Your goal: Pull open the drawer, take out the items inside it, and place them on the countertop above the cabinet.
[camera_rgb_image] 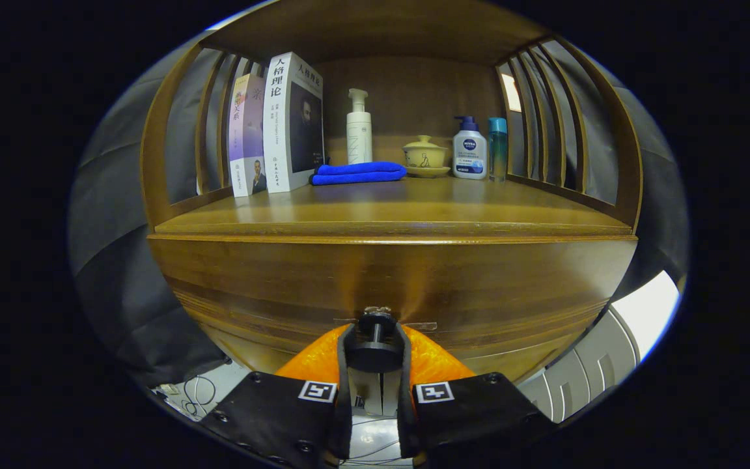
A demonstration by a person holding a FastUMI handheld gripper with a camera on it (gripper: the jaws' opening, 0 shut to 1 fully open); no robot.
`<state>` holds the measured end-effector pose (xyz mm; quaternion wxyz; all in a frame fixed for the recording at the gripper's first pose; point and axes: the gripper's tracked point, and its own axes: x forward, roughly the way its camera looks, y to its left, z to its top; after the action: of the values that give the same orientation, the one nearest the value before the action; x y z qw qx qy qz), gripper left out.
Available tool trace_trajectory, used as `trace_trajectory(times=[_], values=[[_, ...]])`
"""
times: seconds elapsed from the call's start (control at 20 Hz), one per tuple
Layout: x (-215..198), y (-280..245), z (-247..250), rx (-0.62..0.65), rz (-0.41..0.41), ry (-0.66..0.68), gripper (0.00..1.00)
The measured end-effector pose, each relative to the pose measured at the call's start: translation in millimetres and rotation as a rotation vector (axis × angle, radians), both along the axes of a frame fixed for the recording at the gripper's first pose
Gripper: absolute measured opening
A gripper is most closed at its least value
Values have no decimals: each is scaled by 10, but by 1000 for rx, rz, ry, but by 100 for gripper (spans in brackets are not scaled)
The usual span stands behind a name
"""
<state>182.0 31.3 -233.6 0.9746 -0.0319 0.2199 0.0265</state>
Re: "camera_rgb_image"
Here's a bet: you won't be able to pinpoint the brown wooden cabinet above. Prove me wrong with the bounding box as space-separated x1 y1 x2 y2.
139 0 644 385

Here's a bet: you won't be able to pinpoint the brown wooden drawer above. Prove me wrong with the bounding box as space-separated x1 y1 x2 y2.
147 234 638 385

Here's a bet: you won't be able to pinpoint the blue folded cloth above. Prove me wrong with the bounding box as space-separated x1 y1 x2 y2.
311 161 408 186

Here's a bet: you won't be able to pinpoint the white pump bottle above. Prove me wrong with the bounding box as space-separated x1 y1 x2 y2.
346 88 373 165

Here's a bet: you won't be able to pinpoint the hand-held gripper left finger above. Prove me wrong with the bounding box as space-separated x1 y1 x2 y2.
201 322 357 469

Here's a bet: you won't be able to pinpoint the white blue-capped lotion bottle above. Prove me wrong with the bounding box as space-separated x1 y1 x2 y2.
451 116 488 180

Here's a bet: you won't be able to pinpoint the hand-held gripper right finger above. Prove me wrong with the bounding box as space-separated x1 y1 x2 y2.
393 322 558 469

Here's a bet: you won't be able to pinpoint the black floor cables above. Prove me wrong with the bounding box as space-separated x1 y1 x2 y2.
176 375 219 418

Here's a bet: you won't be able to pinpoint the white board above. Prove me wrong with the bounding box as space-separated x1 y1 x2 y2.
609 270 682 362

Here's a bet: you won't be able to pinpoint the brown wooden countertop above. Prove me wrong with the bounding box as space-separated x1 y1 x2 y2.
154 176 633 236

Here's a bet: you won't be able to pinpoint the thin purple book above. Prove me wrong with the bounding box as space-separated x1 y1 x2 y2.
228 73 268 198

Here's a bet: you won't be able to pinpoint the grey grooved panel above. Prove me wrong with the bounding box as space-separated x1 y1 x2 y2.
518 306 643 424

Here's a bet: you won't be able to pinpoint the teal bottle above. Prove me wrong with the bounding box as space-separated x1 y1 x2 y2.
487 117 509 182

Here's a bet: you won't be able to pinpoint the yellow lidded tea cup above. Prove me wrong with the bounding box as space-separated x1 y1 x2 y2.
402 135 451 178

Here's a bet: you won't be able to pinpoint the thick white book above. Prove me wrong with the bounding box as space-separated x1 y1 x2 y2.
262 51 326 194

